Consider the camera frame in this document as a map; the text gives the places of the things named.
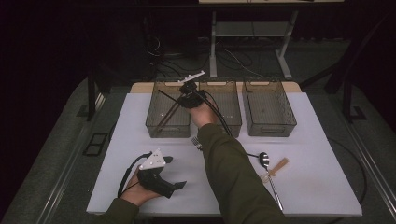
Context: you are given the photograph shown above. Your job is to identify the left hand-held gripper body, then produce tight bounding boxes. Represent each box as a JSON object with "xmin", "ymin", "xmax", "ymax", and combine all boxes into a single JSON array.
[{"xmin": 136, "ymin": 147, "xmax": 177, "ymax": 200}]

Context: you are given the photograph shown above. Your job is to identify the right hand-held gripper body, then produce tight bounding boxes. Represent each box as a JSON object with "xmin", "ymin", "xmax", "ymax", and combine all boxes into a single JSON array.
[{"xmin": 177, "ymin": 70, "xmax": 208, "ymax": 109}]

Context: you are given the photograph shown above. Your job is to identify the smoky transparent plastic bin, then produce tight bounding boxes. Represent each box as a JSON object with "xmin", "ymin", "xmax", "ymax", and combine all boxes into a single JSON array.
[
  {"xmin": 242, "ymin": 77, "xmax": 298, "ymax": 138},
  {"xmin": 197, "ymin": 77, "xmax": 243, "ymax": 139},
  {"xmin": 145, "ymin": 78, "xmax": 192, "ymax": 139}
]

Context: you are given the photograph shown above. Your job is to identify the metal spoon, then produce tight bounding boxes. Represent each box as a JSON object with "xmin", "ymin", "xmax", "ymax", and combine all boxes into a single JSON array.
[{"xmin": 258, "ymin": 151, "xmax": 285, "ymax": 212}]

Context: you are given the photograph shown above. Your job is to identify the person's right hand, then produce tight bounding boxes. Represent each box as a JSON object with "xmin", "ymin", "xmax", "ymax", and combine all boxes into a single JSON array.
[{"xmin": 189, "ymin": 101, "xmax": 219, "ymax": 129}]

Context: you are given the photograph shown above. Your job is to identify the person's left hand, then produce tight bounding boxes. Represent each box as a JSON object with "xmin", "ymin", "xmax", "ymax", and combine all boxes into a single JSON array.
[{"xmin": 120, "ymin": 166, "xmax": 163, "ymax": 207}]

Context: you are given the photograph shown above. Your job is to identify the white metal desk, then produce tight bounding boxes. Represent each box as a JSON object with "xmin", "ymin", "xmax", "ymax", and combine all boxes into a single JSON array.
[{"xmin": 198, "ymin": 0, "xmax": 346, "ymax": 80}]

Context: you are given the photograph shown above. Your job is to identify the black metal stand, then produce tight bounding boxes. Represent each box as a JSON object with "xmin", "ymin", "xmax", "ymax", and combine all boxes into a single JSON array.
[
  {"xmin": 300, "ymin": 12, "xmax": 396, "ymax": 124},
  {"xmin": 85, "ymin": 69, "xmax": 98, "ymax": 123}
]

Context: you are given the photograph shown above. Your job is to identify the white table cover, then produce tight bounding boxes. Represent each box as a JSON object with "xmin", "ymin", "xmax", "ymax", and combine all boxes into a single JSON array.
[{"xmin": 86, "ymin": 91, "xmax": 364, "ymax": 218}]

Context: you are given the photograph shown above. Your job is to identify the left hand-held gripper cable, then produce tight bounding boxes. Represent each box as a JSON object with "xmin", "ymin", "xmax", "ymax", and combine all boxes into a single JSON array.
[{"xmin": 117, "ymin": 151, "xmax": 154, "ymax": 199}]

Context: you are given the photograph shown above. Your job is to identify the black floor cables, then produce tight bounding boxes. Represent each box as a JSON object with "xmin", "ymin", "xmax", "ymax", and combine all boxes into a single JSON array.
[{"xmin": 144, "ymin": 34, "xmax": 272, "ymax": 79}]

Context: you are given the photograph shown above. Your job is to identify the aluminium floor rail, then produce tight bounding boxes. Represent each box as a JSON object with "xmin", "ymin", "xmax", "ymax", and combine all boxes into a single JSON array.
[
  {"xmin": 338, "ymin": 119, "xmax": 396, "ymax": 217},
  {"xmin": 36, "ymin": 92, "xmax": 107, "ymax": 224}
]

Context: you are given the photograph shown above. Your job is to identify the thin black floor cable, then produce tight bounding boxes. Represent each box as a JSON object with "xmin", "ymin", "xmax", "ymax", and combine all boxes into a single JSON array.
[{"xmin": 326, "ymin": 136, "xmax": 369, "ymax": 205}]

